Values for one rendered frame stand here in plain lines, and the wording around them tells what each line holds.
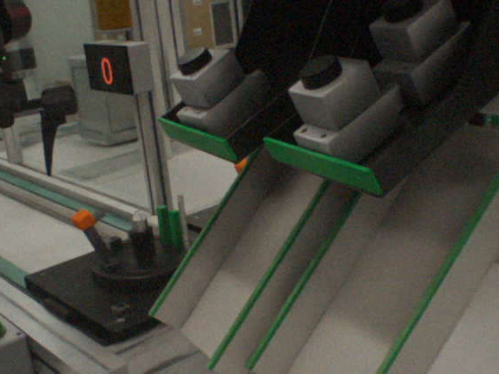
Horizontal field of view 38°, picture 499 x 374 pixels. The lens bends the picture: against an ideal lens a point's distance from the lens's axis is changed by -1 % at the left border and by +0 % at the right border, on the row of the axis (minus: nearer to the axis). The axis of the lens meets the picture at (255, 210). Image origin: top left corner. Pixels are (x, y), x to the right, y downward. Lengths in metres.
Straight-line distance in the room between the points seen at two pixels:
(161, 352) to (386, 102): 0.40
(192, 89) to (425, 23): 0.20
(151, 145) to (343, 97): 0.67
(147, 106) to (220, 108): 0.52
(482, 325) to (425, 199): 0.39
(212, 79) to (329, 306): 0.22
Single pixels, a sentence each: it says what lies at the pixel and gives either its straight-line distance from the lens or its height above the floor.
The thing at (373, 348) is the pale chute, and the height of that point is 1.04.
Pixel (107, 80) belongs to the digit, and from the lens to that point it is 1.12.
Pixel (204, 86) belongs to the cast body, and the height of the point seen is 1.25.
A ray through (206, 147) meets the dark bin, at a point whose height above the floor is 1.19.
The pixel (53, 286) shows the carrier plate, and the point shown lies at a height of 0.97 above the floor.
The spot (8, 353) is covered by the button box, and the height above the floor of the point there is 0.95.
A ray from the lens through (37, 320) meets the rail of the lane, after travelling 0.93.
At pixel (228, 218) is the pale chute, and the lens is 0.75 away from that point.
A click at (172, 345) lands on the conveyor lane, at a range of 0.82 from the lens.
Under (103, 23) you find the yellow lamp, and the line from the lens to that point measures 1.11.
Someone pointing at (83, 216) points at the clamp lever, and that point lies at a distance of 0.90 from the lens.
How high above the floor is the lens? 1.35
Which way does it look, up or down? 20 degrees down
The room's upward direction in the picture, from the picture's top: 6 degrees counter-clockwise
